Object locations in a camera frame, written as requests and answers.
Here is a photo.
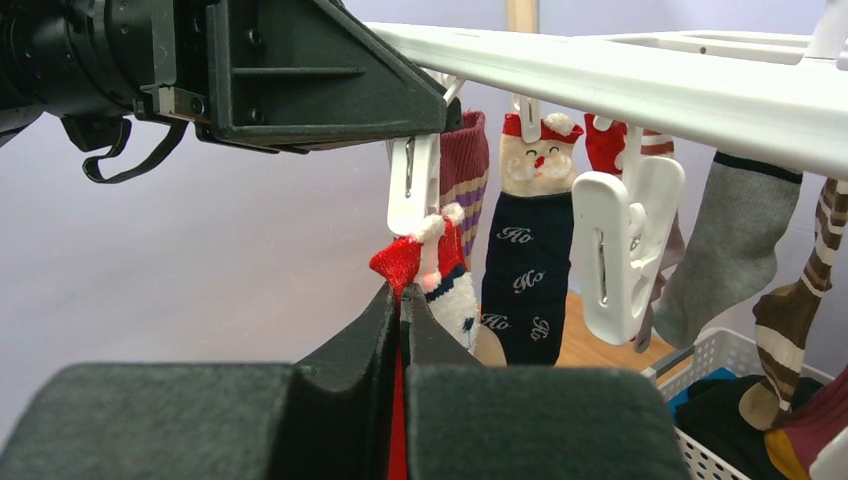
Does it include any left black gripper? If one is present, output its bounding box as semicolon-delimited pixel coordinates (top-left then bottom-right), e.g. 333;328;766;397
99;1;462;154

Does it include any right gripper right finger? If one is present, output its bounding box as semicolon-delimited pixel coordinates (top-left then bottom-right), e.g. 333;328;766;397
400;286;689;479

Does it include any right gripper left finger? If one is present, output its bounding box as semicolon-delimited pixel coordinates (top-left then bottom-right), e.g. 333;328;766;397
1;286;399;479

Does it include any red snowman sock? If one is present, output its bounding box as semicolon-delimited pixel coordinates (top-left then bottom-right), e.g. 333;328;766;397
369;203;484;479

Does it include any white hanger clip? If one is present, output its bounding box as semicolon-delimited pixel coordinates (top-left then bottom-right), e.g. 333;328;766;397
386;76;465;238
572;116;685;345

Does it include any white clip sock hanger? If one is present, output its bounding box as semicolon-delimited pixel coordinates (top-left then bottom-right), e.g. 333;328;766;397
364;0;848;347

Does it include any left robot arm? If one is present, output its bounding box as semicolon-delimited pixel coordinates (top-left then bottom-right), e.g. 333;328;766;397
1;0;462;153

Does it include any maroon purple striped beige sock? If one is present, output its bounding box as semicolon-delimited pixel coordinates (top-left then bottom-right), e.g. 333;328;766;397
440;110;490;262

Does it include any navy santa ho sock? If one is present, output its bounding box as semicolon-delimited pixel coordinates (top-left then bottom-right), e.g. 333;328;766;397
481;113;584;366

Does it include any wooden clothes rack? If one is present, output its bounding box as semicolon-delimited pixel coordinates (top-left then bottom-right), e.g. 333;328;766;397
505;0;539;34

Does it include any grey sock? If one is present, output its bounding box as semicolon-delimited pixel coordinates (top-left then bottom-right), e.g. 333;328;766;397
654;151;803;349

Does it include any brown striped sock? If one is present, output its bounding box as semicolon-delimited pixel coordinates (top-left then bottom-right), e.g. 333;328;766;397
739;179;847;431

